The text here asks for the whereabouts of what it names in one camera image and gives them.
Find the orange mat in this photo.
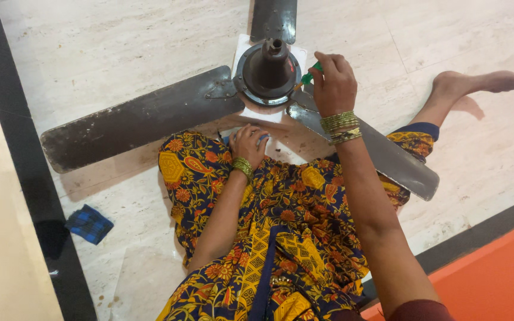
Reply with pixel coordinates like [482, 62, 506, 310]
[361, 213, 514, 321]

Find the maroon sleeve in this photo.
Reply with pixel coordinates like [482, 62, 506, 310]
[387, 299, 457, 321]

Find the brown ceiling fan blade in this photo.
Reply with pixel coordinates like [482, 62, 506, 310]
[250, 0, 298, 45]
[40, 65, 245, 174]
[286, 84, 440, 202]

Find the blue checked cloth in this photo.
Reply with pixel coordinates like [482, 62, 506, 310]
[65, 204, 114, 245]

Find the person's right hand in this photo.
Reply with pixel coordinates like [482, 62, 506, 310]
[308, 51, 358, 119]

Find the small blue cloth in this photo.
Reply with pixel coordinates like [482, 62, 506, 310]
[222, 132, 270, 147]

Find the white paper sheet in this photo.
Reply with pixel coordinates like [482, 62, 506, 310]
[221, 34, 308, 166]

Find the stack of green bangles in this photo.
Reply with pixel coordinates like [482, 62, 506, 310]
[320, 111, 361, 134]
[232, 156, 254, 183]

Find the green handled screwdriver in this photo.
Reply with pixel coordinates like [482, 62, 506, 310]
[294, 62, 324, 92]

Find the gold patterned bangle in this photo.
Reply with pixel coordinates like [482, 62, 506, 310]
[328, 128, 363, 146]

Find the person's floral dress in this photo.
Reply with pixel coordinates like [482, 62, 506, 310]
[156, 122, 440, 321]

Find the person's right foot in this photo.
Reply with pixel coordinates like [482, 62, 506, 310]
[409, 70, 514, 128]

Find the brown ceiling fan motor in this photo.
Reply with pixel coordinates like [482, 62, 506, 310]
[233, 38, 303, 107]

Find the person's left hand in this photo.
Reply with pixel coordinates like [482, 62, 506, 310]
[229, 124, 270, 169]

